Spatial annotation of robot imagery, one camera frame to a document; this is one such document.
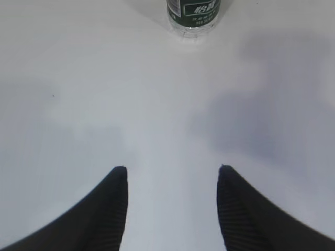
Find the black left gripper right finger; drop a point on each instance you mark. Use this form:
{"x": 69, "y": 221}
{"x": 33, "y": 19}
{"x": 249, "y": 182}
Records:
{"x": 250, "y": 221}

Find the clear water bottle green label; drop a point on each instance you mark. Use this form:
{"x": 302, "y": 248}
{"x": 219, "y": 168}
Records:
{"x": 193, "y": 18}

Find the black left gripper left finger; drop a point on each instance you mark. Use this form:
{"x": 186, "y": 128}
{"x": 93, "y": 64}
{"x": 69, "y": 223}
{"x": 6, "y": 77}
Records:
{"x": 97, "y": 222}

